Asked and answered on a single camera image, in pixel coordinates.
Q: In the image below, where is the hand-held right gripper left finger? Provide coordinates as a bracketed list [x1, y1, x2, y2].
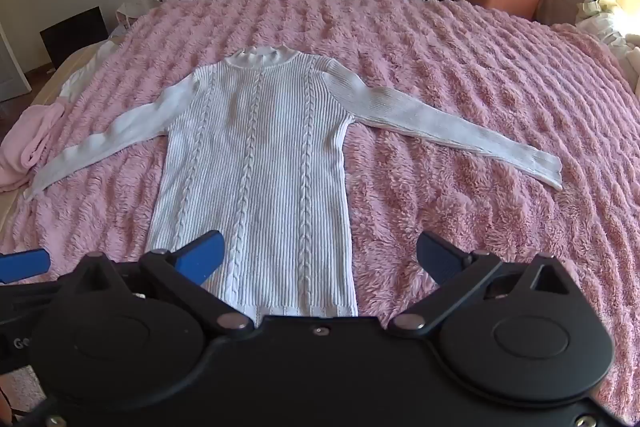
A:
[74, 229, 254, 334]

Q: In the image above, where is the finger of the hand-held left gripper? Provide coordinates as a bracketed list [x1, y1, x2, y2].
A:
[0, 249, 76, 323]

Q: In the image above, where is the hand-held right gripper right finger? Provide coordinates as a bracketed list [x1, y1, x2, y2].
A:
[389, 230, 582, 336]

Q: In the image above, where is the white knitted sweater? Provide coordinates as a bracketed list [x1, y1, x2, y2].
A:
[22, 46, 565, 319]

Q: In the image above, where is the pink garment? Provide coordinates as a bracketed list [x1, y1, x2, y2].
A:
[0, 102, 66, 194]

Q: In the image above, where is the pink fluffy blanket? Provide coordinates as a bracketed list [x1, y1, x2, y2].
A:
[0, 0, 640, 423]

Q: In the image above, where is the white door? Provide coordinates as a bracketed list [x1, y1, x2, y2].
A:
[0, 24, 33, 102]

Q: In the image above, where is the white garment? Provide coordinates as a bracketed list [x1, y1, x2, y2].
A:
[59, 41, 123, 100]

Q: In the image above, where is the black panel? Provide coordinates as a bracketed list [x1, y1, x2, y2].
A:
[40, 6, 108, 68]

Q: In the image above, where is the white paper bag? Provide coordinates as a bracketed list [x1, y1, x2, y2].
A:
[116, 0, 163, 38]

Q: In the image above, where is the white braided cloth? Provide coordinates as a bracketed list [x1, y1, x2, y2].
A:
[575, 0, 640, 92]

